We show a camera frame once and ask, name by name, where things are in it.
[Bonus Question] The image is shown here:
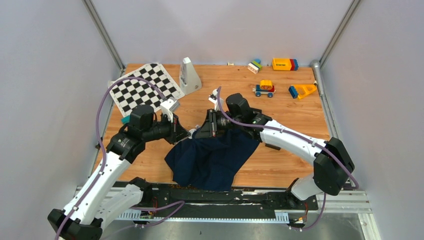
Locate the white metronome-shaped object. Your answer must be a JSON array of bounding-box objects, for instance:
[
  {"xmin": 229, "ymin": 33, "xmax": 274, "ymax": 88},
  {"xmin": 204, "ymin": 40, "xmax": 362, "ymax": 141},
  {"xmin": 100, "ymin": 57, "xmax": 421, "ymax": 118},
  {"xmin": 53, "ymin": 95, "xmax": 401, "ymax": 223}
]
[{"xmin": 179, "ymin": 57, "xmax": 202, "ymax": 95}]

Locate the yellow red blue brick box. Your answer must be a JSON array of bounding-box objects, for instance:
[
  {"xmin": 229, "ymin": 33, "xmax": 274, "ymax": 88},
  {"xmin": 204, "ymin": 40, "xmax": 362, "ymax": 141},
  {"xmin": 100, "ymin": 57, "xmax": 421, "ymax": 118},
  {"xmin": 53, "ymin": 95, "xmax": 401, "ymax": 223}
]
[{"xmin": 272, "ymin": 58, "xmax": 299, "ymax": 71}]

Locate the orange blue toy ramp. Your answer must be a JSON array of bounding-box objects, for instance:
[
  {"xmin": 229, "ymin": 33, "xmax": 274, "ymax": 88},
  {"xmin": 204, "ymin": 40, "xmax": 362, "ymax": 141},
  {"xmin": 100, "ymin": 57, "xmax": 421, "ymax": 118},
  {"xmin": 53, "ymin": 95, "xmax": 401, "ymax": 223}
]
[{"xmin": 288, "ymin": 84, "xmax": 318, "ymax": 100}]

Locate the teal block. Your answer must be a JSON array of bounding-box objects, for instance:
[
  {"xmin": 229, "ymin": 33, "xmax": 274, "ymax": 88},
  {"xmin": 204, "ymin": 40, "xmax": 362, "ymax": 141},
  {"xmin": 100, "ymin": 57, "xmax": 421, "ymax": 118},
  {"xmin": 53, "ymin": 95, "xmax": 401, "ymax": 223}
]
[{"xmin": 121, "ymin": 116, "xmax": 130, "ymax": 125}]

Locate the black square frame box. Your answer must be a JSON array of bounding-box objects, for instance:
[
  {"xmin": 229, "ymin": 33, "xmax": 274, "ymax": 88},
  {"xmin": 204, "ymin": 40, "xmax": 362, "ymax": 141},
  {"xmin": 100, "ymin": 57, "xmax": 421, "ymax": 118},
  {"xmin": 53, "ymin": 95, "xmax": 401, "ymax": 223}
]
[{"xmin": 265, "ymin": 143, "xmax": 281, "ymax": 151}]

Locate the checkerboard calibration mat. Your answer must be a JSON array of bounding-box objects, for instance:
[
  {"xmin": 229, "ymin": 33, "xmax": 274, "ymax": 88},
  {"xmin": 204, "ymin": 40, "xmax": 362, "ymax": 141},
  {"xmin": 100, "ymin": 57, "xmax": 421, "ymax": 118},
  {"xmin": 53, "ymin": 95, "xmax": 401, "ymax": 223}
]
[{"xmin": 109, "ymin": 63, "xmax": 185, "ymax": 117}]

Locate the white green blue brick stack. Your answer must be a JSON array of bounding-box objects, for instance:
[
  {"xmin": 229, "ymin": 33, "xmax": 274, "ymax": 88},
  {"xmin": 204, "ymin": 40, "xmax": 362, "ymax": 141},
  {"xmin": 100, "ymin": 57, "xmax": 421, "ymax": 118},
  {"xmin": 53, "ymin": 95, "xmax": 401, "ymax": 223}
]
[{"xmin": 247, "ymin": 58, "xmax": 263, "ymax": 74}]

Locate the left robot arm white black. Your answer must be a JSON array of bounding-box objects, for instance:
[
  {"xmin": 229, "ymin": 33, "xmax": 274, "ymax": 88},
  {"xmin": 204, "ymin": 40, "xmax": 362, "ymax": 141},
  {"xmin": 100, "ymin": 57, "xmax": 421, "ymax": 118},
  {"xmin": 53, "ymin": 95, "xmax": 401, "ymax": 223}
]
[{"xmin": 47, "ymin": 105, "xmax": 191, "ymax": 240}]

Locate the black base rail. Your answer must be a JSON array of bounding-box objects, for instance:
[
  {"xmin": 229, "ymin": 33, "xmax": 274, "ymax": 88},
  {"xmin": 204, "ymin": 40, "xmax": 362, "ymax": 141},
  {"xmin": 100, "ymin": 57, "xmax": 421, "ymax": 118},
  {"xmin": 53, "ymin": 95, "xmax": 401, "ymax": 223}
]
[{"xmin": 135, "ymin": 183, "xmax": 319, "ymax": 220}]

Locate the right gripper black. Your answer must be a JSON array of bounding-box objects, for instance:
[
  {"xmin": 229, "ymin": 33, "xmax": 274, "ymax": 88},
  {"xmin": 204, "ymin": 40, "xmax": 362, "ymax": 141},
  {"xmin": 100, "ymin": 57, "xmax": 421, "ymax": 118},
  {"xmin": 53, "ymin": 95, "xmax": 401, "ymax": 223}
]
[{"xmin": 195, "ymin": 109, "xmax": 242, "ymax": 140}]

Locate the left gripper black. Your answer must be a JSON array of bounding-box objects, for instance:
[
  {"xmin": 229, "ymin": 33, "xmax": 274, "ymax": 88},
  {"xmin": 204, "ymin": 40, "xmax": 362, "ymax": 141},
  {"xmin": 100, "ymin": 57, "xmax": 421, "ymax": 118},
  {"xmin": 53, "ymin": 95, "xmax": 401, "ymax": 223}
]
[{"xmin": 142, "ymin": 111, "xmax": 191, "ymax": 145}]

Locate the toy car with yellow top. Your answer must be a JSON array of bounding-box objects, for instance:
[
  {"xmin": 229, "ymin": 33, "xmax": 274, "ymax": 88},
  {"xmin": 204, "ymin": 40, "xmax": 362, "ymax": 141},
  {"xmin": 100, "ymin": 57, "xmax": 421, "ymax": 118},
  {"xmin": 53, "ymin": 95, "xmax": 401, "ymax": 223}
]
[{"xmin": 252, "ymin": 79, "xmax": 276, "ymax": 98}]

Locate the navy blue garment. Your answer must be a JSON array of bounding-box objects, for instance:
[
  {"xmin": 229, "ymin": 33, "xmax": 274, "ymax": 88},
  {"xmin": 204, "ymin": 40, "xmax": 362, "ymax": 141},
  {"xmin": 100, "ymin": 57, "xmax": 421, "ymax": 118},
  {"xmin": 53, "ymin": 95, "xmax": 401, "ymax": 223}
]
[{"xmin": 164, "ymin": 129, "xmax": 260, "ymax": 192}]

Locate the grey metal pipe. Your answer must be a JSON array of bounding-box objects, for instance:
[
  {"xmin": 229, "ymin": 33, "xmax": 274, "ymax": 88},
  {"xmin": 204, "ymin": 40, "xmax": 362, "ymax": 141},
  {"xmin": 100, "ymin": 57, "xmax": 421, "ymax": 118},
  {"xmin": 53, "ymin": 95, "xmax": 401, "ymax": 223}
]
[{"xmin": 310, "ymin": 60, "xmax": 325, "ymax": 97}]

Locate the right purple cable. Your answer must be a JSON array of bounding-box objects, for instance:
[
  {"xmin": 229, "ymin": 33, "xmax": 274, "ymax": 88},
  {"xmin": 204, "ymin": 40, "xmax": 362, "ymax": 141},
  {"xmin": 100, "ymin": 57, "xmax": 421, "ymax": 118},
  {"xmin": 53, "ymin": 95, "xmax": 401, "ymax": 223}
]
[{"xmin": 216, "ymin": 86, "xmax": 360, "ymax": 232}]

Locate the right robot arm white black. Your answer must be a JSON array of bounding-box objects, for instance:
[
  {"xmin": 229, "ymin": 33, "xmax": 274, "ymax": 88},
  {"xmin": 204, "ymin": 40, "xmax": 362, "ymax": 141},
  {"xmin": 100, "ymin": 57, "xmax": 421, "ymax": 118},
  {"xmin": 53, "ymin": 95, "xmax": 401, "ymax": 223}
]
[{"xmin": 194, "ymin": 90, "xmax": 355, "ymax": 209}]

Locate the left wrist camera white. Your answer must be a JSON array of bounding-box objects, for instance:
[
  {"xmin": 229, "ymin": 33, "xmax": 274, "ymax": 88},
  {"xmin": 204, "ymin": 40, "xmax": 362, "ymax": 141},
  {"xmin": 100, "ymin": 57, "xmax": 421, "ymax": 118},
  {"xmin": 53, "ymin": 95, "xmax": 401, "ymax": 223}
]
[{"xmin": 160, "ymin": 97, "xmax": 180, "ymax": 123}]

